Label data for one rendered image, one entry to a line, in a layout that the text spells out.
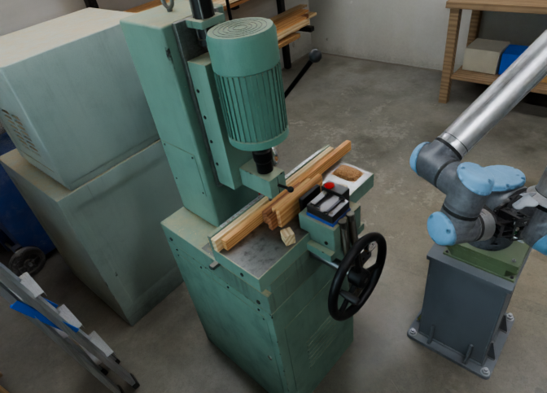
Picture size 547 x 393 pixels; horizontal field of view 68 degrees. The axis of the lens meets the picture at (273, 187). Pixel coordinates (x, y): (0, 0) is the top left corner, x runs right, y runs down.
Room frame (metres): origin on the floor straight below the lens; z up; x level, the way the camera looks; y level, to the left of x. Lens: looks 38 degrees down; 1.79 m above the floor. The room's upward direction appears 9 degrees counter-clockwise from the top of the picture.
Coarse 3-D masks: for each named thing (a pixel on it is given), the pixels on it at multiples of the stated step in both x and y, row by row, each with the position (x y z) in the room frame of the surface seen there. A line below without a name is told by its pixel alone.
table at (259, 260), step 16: (368, 176) 1.14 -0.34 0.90; (352, 192) 1.06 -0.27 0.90; (288, 224) 0.96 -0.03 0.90; (256, 240) 0.91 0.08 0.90; (272, 240) 0.90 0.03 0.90; (304, 240) 0.89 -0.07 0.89; (224, 256) 0.87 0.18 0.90; (240, 256) 0.85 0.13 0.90; (256, 256) 0.84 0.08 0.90; (272, 256) 0.83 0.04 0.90; (288, 256) 0.84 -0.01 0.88; (320, 256) 0.85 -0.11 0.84; (336, 256) 0.84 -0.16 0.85; (240, 272) 0.81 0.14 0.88; (256, 272) 0.78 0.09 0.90; (272, 272) 0.79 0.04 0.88; (256, 288) 0.77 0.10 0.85
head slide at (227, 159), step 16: (192, 64) 1.09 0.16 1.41; (208, 64) 1.06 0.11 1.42; (192, 80) 1.11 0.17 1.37; (208, 80) 1.05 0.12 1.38; (208, 96) 1.06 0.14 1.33; (208, 112) 1.08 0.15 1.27; (208, 128) 1.09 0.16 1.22; (224, 128) 1.06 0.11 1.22; (224, 144) 1.05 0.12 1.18; (224, 160) 1.06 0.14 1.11; (240, 160) 1.08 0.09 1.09; (224, 176) 1.08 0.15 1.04; (240, 176) 1.07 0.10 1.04
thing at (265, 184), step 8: (240, 168) 1.07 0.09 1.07; (248, 168) 1.06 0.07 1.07; (248, 176) 1.04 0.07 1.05; (256, 176) 1.01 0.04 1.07; (264, 176) 1.01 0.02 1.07; (272, 176) 1.00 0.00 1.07; (280, 176) 1.00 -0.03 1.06; (248, 184) 1.05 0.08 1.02; (256, 184) 1.02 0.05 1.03; (264, 184) 0.99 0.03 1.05; (272, 184) 0.98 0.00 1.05; (264, 192) 1.00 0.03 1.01; (272, 192) 0.98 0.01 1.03; (280, 192) 1.00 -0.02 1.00
